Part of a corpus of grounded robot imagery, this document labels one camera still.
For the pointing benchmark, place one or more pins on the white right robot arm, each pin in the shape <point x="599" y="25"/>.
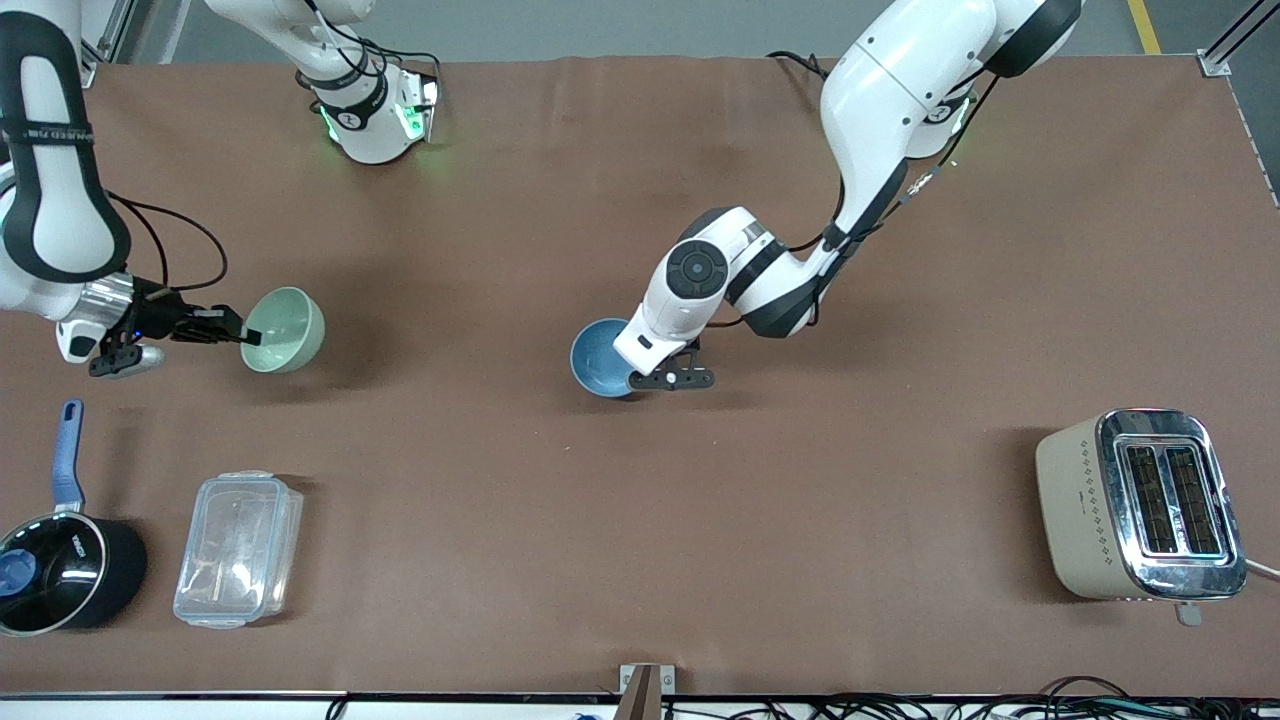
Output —
<point x="50" y="200"/>

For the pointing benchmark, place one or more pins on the metal bracket with wooden post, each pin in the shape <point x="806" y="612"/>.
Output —
<point x="646" y="690"/>

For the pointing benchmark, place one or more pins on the clear plastic lidded container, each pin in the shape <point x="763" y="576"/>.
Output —
<point x="238" y="550"/>

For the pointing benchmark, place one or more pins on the glass lid with blue knob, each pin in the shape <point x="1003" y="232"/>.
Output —
<point x="55" y="570"/>

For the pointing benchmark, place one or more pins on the beige chrome toaster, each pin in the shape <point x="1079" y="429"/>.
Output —
<point x="1095" y="510"/>

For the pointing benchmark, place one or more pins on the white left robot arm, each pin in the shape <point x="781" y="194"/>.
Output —
<point x="890" y="95"/>

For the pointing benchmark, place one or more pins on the light green bowl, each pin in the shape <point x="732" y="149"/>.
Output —
<point x="290" y="328"/>

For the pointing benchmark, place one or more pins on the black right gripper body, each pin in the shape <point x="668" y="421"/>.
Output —
<point x="159" y="316"/>

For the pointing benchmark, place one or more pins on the blue bowl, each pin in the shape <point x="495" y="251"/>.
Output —
<point x="598" y="358"/>

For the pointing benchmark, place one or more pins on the brown table cover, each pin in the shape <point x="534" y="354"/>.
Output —
<point x="640" y="500"/>

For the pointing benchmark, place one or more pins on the aluminium frame profile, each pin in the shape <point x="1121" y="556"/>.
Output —
<point x="1235" y="40"/>
<point x="105" y="40"/>

